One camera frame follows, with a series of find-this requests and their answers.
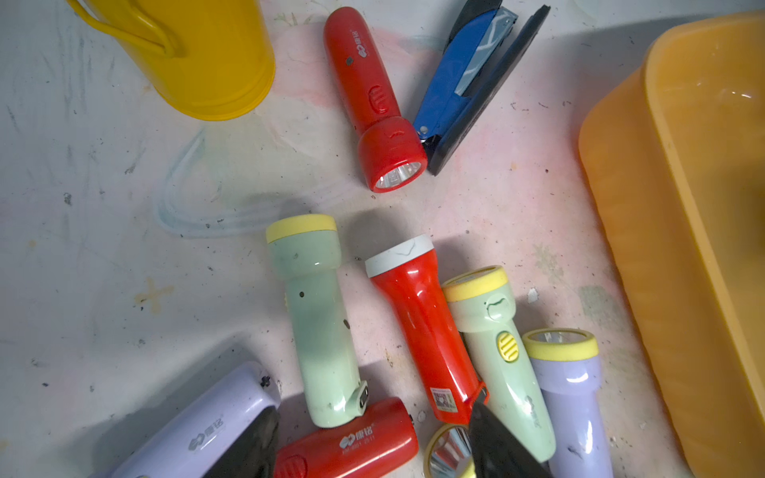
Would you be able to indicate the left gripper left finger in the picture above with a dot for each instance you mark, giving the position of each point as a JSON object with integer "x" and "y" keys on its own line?
{"x": 253, "y": 454}

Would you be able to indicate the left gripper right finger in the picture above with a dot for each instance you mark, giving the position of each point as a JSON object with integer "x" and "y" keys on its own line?
{"x": 496, "y": 452}

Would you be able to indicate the purple flashlight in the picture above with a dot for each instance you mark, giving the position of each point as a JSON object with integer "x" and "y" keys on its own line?
{"x": 568, "y": 369}
{"x": 199, "y": 436}
{"x": 449, "y": 454}

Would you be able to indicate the green flashlight yellow button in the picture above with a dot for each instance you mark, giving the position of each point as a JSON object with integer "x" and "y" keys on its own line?
{"x": 483, "y": 307}

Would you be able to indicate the red flashlight lying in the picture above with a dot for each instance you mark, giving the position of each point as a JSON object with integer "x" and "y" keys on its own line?
{"x": 373, "y": 445}

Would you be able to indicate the red flashlight white rim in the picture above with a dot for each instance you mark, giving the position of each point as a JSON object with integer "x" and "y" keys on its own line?
{"x": 407, "y": 275}

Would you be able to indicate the green flashlight upright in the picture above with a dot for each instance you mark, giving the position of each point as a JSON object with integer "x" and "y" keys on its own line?
{"x": 306, "y": 253}

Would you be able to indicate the small red flashlight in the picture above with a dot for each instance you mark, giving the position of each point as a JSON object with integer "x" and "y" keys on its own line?
{"x": 390, "y": 152}

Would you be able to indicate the yellow plastic tray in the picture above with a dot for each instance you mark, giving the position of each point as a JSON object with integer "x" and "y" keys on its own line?
{"x": 674, "y": 157}

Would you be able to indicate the yellow pen cup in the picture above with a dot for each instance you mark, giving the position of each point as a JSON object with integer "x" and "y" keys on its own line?
{"x": 210, "y": 60}

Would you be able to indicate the blue black stapler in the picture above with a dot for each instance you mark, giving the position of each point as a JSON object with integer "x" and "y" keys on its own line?
{"x": 473, "y": 67}

